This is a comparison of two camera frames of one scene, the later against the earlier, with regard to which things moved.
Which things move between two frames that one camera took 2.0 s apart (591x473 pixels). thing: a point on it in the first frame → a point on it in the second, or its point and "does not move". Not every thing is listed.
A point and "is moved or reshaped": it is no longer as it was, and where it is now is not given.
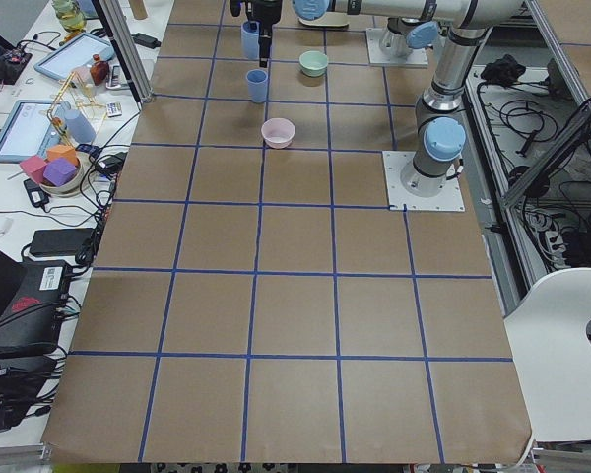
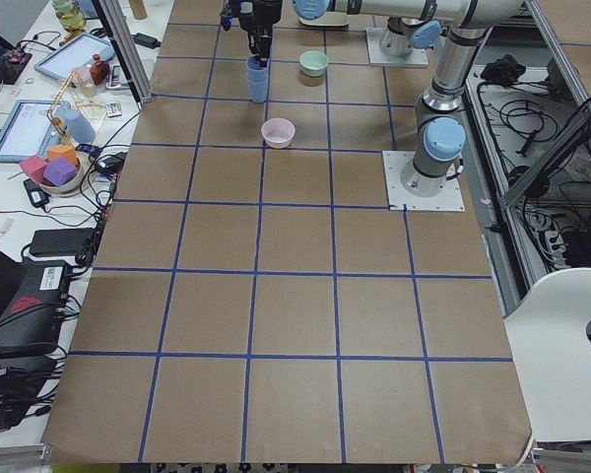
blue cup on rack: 80,126 does not move
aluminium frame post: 119,31 does not move
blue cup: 250,32 is moved or reshaped
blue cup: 257,80 does not move
